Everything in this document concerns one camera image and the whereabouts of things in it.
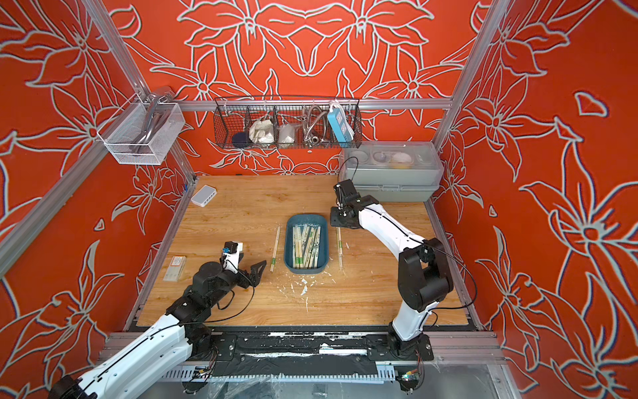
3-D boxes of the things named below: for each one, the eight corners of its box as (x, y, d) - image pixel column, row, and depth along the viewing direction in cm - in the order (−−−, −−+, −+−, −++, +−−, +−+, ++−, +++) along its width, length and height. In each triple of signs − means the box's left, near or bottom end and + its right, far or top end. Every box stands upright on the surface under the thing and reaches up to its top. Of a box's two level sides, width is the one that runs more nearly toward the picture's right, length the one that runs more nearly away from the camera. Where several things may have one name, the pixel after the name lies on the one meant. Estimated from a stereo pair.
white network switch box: (191, 201, 112) (189, 198, 111) (206, 187, 118) (205, 184, 116) (202, 207, 110) (201, 204, 108) (218, 192, 116) (216, 189, 114)
